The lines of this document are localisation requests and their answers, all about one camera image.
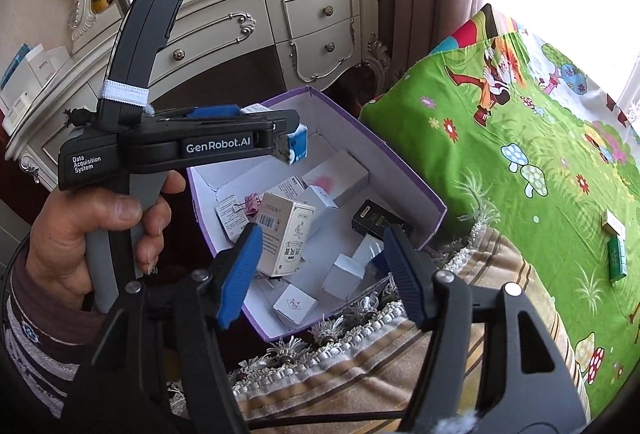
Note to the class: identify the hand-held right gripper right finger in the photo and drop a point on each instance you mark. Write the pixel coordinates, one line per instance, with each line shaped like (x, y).
(402, 279)

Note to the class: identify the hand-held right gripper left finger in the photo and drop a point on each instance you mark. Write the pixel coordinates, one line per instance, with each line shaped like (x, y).
(240, 279)

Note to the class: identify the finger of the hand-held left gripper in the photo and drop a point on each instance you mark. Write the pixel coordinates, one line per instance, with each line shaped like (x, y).
(215, 112)
(285, 126)

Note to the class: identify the white box with red diamond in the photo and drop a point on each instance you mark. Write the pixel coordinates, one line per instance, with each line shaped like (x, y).
(295, 304)

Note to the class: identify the purple cardboard storage box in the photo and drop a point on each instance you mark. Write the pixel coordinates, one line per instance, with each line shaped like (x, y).
(345, 133)

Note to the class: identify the beige medicine box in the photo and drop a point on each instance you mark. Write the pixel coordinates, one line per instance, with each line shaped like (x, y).
(287, 239)

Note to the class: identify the white box with black text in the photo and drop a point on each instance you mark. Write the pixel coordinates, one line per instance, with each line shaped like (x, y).
(231, 216)

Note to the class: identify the white box with pink blotch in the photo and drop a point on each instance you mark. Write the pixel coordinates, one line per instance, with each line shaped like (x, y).
(340, 171)

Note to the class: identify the pink binder clip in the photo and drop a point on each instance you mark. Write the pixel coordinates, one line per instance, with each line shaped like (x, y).
(252, 205)

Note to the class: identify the person's left forearm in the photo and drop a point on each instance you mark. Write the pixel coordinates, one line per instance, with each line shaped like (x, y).
(40, 339)

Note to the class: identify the person's left hand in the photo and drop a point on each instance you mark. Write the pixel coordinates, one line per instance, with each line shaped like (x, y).
(55, 239)

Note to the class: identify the white elastic band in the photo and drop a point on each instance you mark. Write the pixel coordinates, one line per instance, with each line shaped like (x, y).
(122, 93)

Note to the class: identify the cream ornate dressing table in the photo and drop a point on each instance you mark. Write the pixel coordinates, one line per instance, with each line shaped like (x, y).
(225, 23)

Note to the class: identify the striped plush blanket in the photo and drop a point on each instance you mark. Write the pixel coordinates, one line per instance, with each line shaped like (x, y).
(325, 379)

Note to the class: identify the white carton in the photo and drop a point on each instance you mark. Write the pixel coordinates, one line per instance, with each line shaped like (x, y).
(47, 63)
(17, 106)

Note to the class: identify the green cartoon printed cloth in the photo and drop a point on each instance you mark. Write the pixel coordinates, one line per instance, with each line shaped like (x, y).
(500, 174)

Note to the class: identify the small yellow container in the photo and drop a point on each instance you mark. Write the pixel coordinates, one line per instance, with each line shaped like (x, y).
(100, 4)

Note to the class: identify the small green box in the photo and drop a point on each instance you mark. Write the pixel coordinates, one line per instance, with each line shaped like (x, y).
(617, 259)

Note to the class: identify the cream and gold small box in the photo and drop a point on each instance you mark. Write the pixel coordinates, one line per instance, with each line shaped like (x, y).
(614, 221)

